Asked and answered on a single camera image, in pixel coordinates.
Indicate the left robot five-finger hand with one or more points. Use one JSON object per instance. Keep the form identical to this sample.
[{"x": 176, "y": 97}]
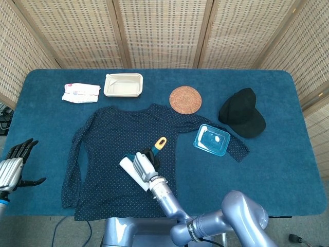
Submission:
[{"x": 10, "y": 169}]

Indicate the navy polka dot shirt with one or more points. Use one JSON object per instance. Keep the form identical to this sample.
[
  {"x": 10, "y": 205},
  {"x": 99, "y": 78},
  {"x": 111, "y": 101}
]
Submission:
[{"x": 110, "y": 144}]

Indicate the woven bamboo folding screen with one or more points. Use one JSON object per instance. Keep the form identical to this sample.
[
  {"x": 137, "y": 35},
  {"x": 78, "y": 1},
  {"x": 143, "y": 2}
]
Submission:
[{"x": 164, "y": 33}]

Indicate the black caster wheel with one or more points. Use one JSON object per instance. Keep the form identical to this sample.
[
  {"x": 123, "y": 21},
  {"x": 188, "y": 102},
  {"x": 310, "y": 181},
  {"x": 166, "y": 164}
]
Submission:
[{"x": 295, "y": 238}]

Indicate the silver-blue robot torso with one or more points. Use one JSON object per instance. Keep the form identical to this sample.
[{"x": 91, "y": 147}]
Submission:
[{"x": 138, "y": 231}]

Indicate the white wet wipes pack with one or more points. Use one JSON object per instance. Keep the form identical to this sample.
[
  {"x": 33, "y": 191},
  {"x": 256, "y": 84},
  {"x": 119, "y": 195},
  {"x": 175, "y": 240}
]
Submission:
[{"x": 81, "y": 93}]

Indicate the beige plastic food container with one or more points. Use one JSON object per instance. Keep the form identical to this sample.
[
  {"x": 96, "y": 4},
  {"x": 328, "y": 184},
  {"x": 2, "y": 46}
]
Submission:
[{"x": 123, "y": 86}]

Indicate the clear blue plastic container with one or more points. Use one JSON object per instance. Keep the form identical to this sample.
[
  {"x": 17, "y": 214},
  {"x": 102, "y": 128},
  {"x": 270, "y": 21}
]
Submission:
[{"x": 210, "y": 141}]

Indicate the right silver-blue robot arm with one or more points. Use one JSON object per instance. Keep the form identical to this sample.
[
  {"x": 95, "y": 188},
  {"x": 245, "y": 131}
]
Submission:
[{"x": 239, "y": 213}]

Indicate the black baseball cap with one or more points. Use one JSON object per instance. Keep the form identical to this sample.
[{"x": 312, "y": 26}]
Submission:
[{"x": 241, "y": 113}]

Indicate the metal table leg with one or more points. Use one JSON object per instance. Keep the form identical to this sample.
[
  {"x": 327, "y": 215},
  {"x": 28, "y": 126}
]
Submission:
[{"x": 224, "y": 240}]

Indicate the round woven rattan coaster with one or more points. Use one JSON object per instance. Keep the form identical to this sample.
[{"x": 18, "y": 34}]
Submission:
[{"x": 185, "y": 100}]

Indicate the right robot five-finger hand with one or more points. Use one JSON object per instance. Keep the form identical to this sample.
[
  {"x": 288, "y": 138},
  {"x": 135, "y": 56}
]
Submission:
[{"x": 144, "y": 166}]

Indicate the blue carpet table cover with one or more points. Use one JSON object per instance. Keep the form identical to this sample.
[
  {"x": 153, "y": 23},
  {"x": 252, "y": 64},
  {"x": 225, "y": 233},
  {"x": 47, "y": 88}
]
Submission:
[{"x": 270, "y": 175}]

